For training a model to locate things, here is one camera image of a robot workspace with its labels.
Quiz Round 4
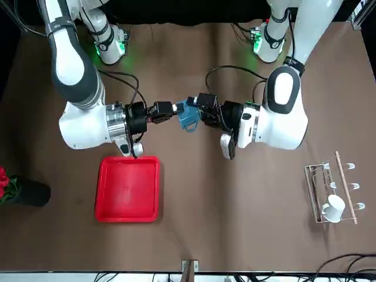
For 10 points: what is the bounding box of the blue cup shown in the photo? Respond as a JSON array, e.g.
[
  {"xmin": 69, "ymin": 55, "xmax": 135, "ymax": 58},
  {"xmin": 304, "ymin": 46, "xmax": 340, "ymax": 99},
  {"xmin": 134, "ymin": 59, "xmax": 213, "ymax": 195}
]
[{"xmin": 176, "ymin": 99, "xmax": 203, "ymax": 133}]

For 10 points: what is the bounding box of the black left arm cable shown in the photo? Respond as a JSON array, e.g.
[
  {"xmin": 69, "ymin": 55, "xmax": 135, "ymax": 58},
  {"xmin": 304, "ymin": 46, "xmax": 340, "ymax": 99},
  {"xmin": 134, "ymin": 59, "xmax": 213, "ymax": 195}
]
[{"xmin": 205, "ymin": 66, "xmax": 268, "ymax": 95}]

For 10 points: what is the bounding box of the metal table edge bracket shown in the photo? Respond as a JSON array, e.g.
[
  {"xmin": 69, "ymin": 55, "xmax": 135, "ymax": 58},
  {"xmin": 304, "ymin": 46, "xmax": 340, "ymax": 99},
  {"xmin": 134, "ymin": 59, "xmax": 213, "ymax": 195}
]
[{"xmin": 181, "ymin": 259, "xmax": 199, "ymax": 282}]

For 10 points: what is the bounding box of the red artificial tulip bouquet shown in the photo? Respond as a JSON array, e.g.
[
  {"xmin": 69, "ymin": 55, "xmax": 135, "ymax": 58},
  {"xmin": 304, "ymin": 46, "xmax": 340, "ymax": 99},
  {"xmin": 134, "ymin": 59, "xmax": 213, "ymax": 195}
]
[{"xmin": 0, "ymin": 166, "xmax": 21, "ymax": 205}]

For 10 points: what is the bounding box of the black left base cable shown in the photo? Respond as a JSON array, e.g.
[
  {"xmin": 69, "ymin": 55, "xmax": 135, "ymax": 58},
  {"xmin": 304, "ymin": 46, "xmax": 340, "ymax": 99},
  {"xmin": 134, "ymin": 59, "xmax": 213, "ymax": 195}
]
[{"xmin": 231, "ymin": 22, "xmax": 256, "ymax": 45}]

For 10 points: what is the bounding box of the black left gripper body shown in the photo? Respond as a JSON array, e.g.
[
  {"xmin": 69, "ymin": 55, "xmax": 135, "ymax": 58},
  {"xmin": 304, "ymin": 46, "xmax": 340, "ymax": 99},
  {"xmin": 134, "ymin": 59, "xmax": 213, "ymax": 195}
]
[{"xmin": 220, "ymin": 101, "xmax": 244, "ymax": 133}]

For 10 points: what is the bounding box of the aluminium frame profile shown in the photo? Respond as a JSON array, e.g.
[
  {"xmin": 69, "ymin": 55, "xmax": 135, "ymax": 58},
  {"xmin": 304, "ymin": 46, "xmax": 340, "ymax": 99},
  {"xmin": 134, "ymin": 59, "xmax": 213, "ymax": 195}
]
[{"xmin": 349, "ymin": 0, "xmax": 371, "ymax": 30}]

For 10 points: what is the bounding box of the red plastic tray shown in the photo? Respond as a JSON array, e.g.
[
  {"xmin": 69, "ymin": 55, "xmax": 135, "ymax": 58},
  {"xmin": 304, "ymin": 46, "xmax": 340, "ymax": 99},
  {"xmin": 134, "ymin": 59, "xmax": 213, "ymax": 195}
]
[{"xmin": 93, "ymin": 156, "xmax": 161, "ymax": 224}]

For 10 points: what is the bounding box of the black cylindrical vase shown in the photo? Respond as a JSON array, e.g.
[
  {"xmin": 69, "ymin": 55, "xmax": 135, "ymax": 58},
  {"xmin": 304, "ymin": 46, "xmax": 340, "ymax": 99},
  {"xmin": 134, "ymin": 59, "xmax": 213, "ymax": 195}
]
[{"xmin": 8, "ymin": 175, "xmax": 52, "ymax": 207}]

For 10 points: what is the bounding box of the white wire cup rack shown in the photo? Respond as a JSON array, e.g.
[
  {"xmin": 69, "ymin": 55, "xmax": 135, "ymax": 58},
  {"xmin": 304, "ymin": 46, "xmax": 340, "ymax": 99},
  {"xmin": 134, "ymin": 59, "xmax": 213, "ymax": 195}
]
[{"xmin": 304, "ymin": 151, "xmax": 367, "ymax": 226}]

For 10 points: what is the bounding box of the white cup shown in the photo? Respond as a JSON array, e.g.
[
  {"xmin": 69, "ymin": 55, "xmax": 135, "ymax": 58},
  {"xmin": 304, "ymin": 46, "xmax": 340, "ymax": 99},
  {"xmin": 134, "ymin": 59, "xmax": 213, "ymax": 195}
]
[{"xmin": 321, "ymin": 194, "xmax": 346, "ymax": 223}]

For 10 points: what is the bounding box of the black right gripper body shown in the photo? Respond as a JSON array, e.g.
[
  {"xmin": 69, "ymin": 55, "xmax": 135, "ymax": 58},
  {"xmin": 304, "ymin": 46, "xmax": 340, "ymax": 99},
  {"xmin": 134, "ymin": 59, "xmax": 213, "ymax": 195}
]
[{"xmin": 125, "ymin": 102, "xmax": 155, "ymax": 135}]

